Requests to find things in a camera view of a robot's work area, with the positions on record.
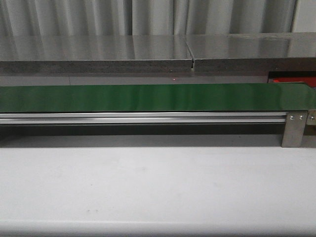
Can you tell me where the grey counter left slab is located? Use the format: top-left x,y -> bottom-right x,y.
0,36 -> 192,75

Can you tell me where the grey counter slab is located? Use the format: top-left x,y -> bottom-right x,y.
186,33 -> 316,73
0,36 -> 192,75

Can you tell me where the grey counter right slab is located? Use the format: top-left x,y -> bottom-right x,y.
186,33 -> 316,73

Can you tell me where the green conveyor belt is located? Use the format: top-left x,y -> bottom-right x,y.
0,83 -> 316,113

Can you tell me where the red plastic tray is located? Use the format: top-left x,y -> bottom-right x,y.
270,77 -> 316,89

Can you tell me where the grey curtain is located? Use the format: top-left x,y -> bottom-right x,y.
0,0 -> 296,36

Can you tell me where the steel conveyor support bracket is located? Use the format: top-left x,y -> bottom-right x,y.
281,112 -> 308,148

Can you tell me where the aluminium conveyor side rail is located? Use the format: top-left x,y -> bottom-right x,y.
0,112 -> 286,125

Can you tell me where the steel end bracket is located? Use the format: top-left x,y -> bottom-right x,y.
305,110 -> 316,135

